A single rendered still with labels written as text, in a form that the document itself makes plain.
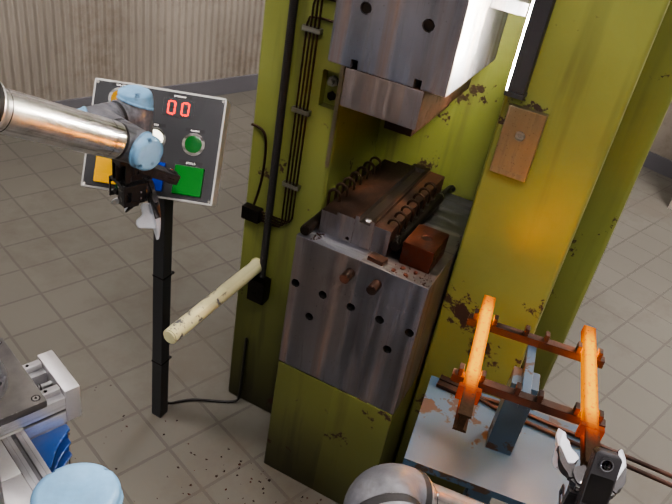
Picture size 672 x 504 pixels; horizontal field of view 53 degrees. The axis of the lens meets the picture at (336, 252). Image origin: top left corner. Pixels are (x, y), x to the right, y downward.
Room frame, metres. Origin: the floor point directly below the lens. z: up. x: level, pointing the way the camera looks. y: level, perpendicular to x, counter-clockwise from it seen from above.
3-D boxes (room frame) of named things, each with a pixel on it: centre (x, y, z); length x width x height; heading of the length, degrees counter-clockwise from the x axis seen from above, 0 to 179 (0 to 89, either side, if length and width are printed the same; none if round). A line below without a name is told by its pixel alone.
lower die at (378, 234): (1.71, -0.11, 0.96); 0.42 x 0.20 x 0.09; 159
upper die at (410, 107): (1.71, -0.11, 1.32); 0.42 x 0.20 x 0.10; 159
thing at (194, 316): (1.56, 0.32, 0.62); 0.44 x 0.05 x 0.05; 159
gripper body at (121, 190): (1.37, 0.50, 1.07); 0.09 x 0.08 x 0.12; 139
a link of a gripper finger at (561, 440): (0.91, -0.49, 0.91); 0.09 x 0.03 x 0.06; 16
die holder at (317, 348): (1.70, -0.17, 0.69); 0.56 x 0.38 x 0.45; 159
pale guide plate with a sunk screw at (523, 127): (1.52, -0.38, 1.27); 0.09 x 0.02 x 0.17; 69
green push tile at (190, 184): (1.52, 0.41, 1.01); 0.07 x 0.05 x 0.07; 94
